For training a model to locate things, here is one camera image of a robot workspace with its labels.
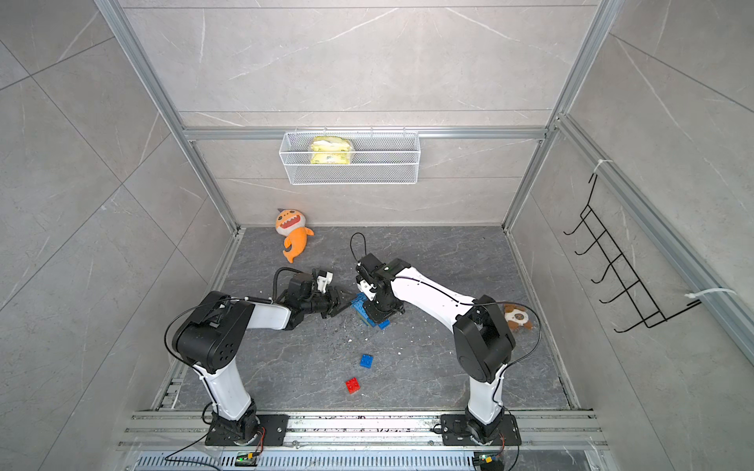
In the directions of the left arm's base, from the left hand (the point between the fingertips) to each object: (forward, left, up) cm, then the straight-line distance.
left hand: (358, 295), depth 92 cm
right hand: (-8, -7, +2) cm, 11 cm away
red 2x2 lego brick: (-26, +1, -5) cm, 26 cm away
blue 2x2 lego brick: (-19, -3, -5) cm, 20 cm away
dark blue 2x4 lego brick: (-3, 0, 0) cm, 3 cm away
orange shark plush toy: (+32, +27, +2) cm, 42 cm away
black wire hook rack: (-8, -63, +27) cm, 69 cm away
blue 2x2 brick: (-11, -8, +2) cm, 14 cm away
